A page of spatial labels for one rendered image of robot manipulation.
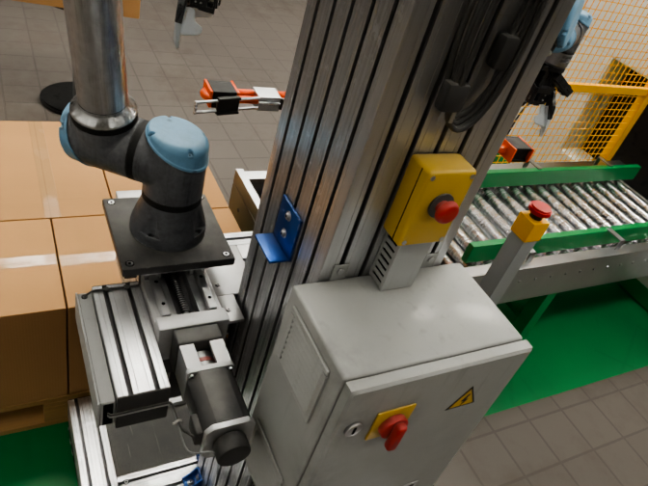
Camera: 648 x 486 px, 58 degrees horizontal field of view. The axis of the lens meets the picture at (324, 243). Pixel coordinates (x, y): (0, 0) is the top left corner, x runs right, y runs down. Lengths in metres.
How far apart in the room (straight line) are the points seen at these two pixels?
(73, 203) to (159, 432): 0.80
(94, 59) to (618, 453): 2.50
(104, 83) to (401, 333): 0.63
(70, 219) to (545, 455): 1.99
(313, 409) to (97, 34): 0.65
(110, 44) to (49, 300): 0.93
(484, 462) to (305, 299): 1.69
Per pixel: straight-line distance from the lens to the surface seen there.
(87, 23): 1.00
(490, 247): 2.32
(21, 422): 2.17
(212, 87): 1.68
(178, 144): 1.09
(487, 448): 2.50
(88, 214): 2.06
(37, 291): 1.81
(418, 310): 0.93
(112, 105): 1.09
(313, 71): 0.90
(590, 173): 3.38
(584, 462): 2.73
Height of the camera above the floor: 1.83
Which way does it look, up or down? 37 degrees down
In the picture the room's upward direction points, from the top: 19 degrees clockwise
